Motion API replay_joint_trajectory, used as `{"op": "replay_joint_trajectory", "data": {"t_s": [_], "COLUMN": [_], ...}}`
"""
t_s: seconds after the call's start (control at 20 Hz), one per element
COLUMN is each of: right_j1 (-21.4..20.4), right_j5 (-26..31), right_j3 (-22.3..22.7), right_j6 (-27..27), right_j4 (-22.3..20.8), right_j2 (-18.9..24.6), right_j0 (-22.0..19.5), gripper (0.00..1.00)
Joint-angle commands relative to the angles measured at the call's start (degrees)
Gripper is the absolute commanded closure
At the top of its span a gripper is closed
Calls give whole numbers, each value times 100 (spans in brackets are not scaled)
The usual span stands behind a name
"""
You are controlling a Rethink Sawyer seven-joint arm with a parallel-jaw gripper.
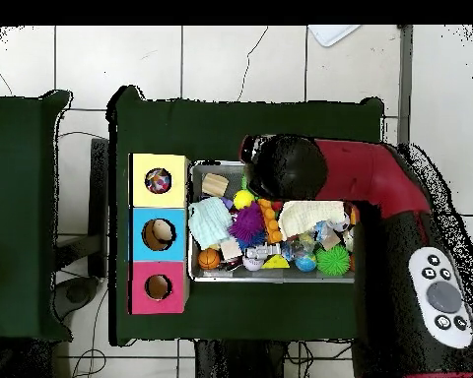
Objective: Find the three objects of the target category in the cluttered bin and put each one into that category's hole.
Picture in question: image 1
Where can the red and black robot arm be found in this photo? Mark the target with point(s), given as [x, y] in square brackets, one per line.
[362, 173]

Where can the wooden box with three holes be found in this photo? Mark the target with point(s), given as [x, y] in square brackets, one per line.
[157, 232]

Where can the plain wooden wedge block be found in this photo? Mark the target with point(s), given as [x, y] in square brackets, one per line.
[215, 185]

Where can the yellow plastic ball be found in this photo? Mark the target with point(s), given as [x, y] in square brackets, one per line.
[243, 200]

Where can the dark green table cloth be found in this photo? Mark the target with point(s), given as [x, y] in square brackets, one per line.
[23, 157]
[201, 130]

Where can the purple spiky rubber toy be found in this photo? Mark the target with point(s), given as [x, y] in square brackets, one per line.
[246, 224]

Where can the mint green knitted cloth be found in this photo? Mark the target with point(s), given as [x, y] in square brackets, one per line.
[209, 222]

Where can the cream knitted cloth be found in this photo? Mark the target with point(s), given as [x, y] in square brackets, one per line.
[311, 216]

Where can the white tray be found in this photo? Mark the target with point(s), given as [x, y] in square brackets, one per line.
[331, 33]

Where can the grey metal bar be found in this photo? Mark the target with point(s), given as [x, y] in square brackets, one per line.
[404, 78]

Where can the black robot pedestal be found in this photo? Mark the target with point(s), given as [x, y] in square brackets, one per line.
[236, 362]

